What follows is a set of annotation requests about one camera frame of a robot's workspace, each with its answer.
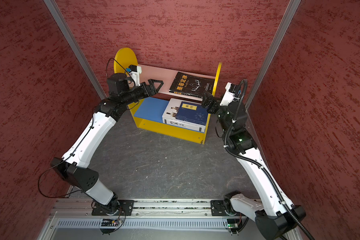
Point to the corner aluminium profile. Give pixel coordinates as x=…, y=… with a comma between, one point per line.
x=67, y=33
x=278, y=37

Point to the white book brown pattern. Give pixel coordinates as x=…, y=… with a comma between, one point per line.
x=171, y=111

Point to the white heritage cultural book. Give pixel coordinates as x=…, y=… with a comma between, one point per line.
x=185, y=125

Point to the blue book yellow label front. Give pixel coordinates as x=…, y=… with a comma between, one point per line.
x=192, y=113

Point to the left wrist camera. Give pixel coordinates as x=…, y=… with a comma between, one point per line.
x=135, y=71

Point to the yellow pink blue bookshelf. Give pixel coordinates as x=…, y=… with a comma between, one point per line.
x=147, y=114

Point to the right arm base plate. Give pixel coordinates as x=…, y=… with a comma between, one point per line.
x=221, y=208

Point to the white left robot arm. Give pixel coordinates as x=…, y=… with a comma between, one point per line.
x=73, y=167

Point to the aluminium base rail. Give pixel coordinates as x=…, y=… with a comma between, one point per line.
x=157, y=214

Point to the black book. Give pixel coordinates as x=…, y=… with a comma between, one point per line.
x=189, y=85

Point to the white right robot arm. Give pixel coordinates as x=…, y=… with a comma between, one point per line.
x=275, y=215

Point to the left corner aluminium profile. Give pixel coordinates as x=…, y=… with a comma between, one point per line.
x=67, y=33

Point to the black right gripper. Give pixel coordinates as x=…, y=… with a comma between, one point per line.
x=206, y=102

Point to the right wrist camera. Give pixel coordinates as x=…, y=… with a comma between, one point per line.
x=232, y=91

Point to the right corner aluminium profile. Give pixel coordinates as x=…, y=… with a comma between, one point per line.
x=278, y=37

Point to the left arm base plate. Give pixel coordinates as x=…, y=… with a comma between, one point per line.
x=125, y=207

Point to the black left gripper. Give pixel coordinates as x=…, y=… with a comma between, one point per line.
x=152, y=86

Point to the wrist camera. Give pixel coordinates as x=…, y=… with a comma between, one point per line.
x=232, y=91
x=135, y=71

